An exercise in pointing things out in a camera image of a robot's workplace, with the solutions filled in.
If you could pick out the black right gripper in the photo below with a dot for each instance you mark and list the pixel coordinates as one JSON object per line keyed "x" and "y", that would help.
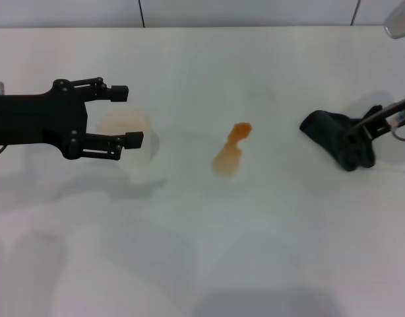
{"x": 402, "y": 109}

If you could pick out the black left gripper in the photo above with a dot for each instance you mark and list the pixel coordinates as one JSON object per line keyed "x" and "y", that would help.
{"x": 34, "y": 119}

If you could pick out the white paper cup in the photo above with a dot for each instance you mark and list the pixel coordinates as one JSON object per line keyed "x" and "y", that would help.
{"x": 123, "y": 119}

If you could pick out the dark blue rag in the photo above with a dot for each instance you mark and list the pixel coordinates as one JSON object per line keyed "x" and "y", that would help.
{"x": 328, "y": 132}

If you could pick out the brown water stain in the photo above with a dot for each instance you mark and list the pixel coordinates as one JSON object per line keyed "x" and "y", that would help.
{"x": 227, "y": 162}

